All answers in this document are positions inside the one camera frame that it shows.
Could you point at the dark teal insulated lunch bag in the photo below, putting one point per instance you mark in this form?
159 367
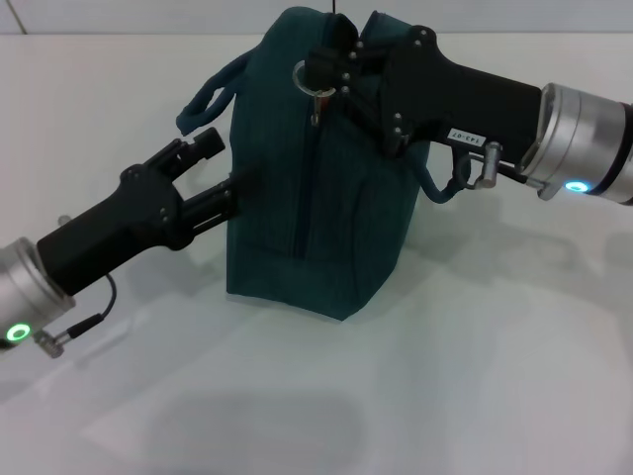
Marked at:
321 198

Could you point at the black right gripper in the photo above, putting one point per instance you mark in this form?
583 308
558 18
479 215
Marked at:
445 99

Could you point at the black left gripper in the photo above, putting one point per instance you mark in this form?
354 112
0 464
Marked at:
118 227

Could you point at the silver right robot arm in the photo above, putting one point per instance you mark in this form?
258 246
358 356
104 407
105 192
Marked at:
583 143

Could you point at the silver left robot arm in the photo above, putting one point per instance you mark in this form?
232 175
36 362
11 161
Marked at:
25 292

